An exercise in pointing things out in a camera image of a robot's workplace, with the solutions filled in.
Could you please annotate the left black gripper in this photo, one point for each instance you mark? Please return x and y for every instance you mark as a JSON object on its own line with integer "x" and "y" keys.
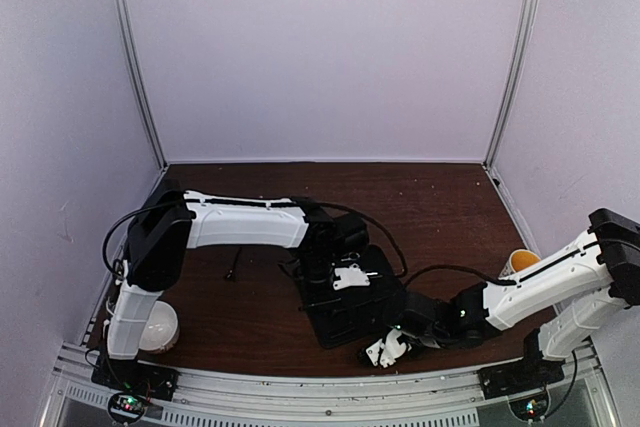
{"x": 312, "y": 300}

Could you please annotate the black zip tool case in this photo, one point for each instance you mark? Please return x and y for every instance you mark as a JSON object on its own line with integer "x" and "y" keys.
{"x": 359, "y": 314}

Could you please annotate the black hair clip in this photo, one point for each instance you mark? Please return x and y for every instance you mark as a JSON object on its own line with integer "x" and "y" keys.
{"x": 231, "y": 274}

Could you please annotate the silver hair scissors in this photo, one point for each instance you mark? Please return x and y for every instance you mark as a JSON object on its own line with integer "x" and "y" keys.
{"x": 352, "y": 256}

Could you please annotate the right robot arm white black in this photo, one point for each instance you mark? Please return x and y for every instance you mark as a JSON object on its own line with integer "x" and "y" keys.
{"x": 599, "y": 271}

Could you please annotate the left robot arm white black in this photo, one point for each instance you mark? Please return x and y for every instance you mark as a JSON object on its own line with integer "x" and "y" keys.
{"x": 172, "y": 221}

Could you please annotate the white mug yellow inside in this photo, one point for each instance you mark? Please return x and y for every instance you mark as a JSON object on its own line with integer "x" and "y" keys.
{"x": 517, "y": 261}

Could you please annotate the right circuit board with leds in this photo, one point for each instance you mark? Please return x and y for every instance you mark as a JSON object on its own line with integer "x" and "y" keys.
{"x": 530, "y": 408}

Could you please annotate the circuit board with leds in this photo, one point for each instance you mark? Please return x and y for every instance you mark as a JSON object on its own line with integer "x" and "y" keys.
{"x": 126, "y": 408}
{"x": 530, "y": 408}

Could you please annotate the white ceramic bowl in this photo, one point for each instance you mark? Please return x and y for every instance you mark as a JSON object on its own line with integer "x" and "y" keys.
{"x": 161, "y": 331}

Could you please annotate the left circuit board with leds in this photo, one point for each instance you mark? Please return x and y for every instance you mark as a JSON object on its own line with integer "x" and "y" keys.
{"x": 126, "y": 408}

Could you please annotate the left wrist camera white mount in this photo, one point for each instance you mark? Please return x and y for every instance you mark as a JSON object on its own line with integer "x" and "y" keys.
{"x": 347, "y": 277}

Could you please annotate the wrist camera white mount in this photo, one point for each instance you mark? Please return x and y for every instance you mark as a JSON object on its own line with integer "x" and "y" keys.
{"x": 385, "y": 352}
{"x": 347, "y": 277}

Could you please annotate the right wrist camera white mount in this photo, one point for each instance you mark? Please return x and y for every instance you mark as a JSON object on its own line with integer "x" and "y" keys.
{"x": 385, "y": 352}

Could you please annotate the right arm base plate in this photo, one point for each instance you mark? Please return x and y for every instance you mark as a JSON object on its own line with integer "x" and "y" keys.
{"x": 529, "y": 373}

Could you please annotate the aluminium front rail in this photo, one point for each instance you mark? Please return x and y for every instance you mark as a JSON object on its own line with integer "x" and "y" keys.
{"x": 292, "y": 382}

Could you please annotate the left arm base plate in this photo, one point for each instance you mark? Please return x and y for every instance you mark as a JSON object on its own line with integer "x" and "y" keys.
{"x": 132, "y": 376}

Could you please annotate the left aluminium frame post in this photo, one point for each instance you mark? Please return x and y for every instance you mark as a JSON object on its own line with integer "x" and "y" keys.
{"x": 134, "y": 70}

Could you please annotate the aluminium frame post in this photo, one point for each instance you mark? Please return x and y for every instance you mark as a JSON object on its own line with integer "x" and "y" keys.
{"x": 134, "y": 70}
{"x": 524, "y": 30}

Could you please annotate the right aluminium frame post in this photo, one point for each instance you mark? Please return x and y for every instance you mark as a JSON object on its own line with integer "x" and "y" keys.
{"x": 524, "y": 30}

